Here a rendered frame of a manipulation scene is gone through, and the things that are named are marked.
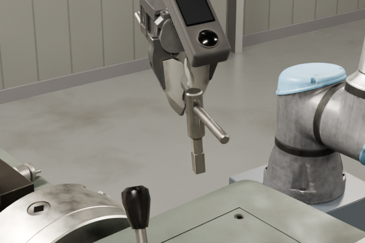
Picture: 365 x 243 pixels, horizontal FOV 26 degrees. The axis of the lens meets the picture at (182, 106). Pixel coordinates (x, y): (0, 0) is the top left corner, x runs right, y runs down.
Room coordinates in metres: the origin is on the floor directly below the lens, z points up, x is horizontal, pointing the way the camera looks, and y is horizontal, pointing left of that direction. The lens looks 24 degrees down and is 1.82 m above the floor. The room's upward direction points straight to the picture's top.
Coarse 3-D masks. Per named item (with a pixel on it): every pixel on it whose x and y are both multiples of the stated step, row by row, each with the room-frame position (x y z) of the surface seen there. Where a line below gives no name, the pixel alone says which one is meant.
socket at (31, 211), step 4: (36, 204) 0.99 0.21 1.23; (40, 204) 0.99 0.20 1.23; (44, 204) 0.98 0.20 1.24; (48, 204) 0.98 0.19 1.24; (32, 208) 0.98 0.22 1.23; (36, 208) 0.98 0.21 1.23; (40, 208) 0.98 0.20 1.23; (44, 208) 0.98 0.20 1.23; (48, 208) 0.97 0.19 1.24; (28, 212) 0.97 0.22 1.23; (32, 212) 0.97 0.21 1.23; (36, 212) 0.97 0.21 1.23; (40, 212) 0.97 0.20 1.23; (44, 212) 0.97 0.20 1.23
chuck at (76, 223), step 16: (96, 208) 0.98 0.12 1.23; (112, 208) 0.99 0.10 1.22; (64, 224) 0.93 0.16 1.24; (80, 224) 0.93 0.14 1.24; (96, 224) 0.94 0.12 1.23; (112, 224) 0.96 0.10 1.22; (128, 224) 0.98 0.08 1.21; (32, 240) 0.91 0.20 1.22; (48, 240) 0.90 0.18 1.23; (64, 240) 0.91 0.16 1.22; (80, 240) 0.93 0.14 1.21; (96, 240) 0.94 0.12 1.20
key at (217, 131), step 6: (138, 12) 1.12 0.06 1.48; (138, 18) 1.10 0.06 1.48; (198, 108) 0.88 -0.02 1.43; (198, 114) 0.87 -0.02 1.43; (204, 114) 0.87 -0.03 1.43; (204, 120) 0.86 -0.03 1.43; (210, 120) 0.85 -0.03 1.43; (210, 126) 0.84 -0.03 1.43; (216, 126) 0.83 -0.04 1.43; (216, 132) 0.82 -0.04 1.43; (222, 132) 0.82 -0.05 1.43; (222, 138) 0.81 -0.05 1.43; (228, 138) 0.81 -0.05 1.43
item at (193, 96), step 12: (192, 96) 0.89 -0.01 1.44; (192, 108) 0.89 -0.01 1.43; (192, 120) 0.89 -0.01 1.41; (192, 132) 0.90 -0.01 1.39; (204, 132) 0.90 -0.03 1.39; (192, 144) 0.90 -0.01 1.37; (192, 156) 0.90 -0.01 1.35; (204, 156) 0.90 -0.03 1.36; (192, 168) 0.91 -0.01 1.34; (204, 168) 0.90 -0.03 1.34
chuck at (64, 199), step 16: (48, 192) 1.02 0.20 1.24; (64, 192) 1.02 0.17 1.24; (80, 192) 1.03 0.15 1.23; (16, 208) 0.98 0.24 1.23; (64, 208) 0.97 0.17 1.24; (80, 208) 0.97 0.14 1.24; (0, 224) 0.96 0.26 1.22; (16, 224) 0.95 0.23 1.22; (32, 224) 0.94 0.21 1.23; (48, 224) 0.94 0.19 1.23; (0, 240) 0.93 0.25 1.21; (16, 240) 0.92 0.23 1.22
